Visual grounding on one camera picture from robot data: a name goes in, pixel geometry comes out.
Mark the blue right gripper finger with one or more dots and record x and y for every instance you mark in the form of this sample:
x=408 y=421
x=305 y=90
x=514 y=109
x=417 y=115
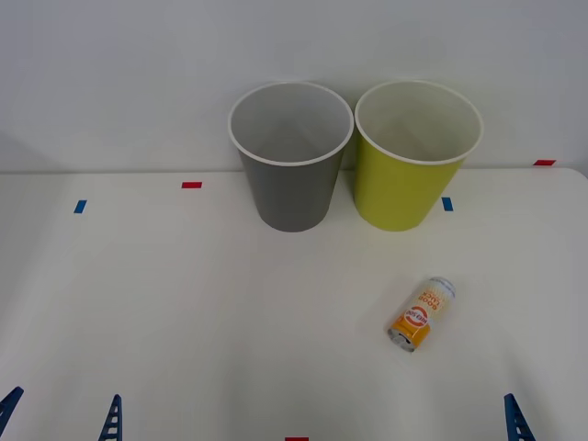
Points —
x=516 y=422

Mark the orange and white drink can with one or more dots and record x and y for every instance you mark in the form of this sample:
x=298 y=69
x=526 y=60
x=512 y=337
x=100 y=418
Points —
x=420 y=317

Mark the grey plastic waste bin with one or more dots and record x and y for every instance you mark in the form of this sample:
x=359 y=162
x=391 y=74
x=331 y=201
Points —
x=294 y=193

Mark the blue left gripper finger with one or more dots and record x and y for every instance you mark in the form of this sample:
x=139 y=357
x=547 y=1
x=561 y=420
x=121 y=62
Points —
x=112 y=422
x=10 y=402

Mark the yellow-green plastic waste bin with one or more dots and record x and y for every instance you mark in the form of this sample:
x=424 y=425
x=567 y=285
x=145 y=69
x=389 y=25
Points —
x=399 y=193

